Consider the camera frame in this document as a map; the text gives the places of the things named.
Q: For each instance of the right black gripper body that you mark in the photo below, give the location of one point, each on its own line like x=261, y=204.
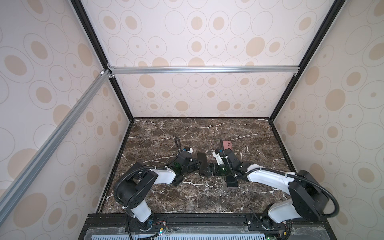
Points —
x=217, y=170

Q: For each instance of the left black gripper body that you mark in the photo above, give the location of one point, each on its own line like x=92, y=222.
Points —
x=190, y=168

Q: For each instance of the black phone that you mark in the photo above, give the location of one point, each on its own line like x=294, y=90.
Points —
x=177, y=180
x=204, y=168

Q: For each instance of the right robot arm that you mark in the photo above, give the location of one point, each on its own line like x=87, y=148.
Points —
x=308, y=199

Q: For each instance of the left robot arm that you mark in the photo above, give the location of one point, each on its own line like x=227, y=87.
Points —
x=131, y=188

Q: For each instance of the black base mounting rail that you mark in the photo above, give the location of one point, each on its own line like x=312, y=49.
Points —
x=201, y=227

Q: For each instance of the horizontal aluminium rail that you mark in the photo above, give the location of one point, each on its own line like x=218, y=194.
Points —
x=205, y=70

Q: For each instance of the black frame post right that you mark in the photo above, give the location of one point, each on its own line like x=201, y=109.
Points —
x=321, y=33

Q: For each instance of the black frame post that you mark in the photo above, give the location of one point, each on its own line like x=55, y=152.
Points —
x=84, y=19
x=321, y=33

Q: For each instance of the diagonal aluminium rail left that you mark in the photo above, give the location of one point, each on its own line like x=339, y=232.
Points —
x=33, y=168

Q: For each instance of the black frame post left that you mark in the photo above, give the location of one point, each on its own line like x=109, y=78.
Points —
x=84, y=19

